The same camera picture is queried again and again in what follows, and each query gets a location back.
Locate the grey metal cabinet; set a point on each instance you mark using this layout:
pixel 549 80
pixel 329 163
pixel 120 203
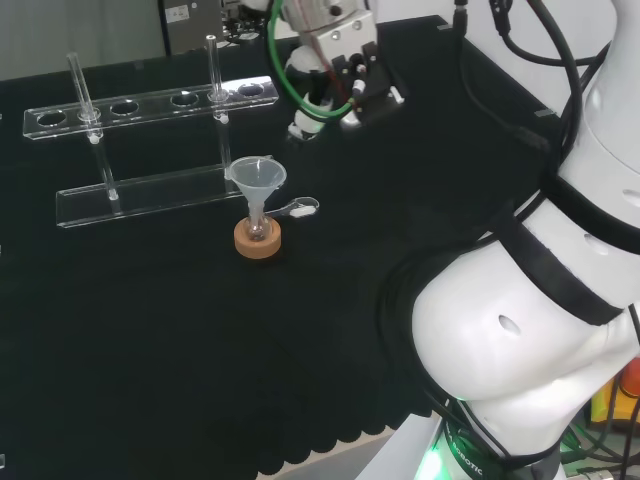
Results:
pixel 192 25

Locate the small round-bottom glass flask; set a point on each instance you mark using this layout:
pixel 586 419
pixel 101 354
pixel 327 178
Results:
pixel 257 231

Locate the black bench cloth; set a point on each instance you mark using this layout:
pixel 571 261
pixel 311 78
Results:
pixel 200 350

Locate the grey tape strip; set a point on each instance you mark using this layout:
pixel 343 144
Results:
pixel 546 113
pixel 445 26

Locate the yellow stop button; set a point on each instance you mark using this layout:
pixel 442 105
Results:
pixel 625 395

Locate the clear acrylic funnel stand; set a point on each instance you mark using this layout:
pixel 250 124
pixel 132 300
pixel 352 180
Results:
pixel 150 195

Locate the clear plastic funnel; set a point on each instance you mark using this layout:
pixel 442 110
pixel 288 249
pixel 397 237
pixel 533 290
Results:
pixel 257 176

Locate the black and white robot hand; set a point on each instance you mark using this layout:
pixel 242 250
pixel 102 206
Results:
pixel 345 42

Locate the clear glass weighing funnel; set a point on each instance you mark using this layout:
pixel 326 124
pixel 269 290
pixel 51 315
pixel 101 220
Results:
pixel 301 209

